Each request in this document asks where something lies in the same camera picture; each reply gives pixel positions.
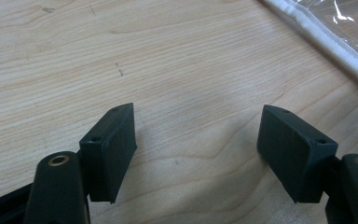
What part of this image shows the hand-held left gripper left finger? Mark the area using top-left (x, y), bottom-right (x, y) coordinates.
top-left (78, 103), bottom-right (138, 204)

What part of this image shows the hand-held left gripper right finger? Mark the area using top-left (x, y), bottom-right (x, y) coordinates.
top-left (256, 104), bottom-right (339, 203)

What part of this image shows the clear bag with white trim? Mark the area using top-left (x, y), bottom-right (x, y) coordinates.
top-left (259, 0), bottom-right (358, 94)

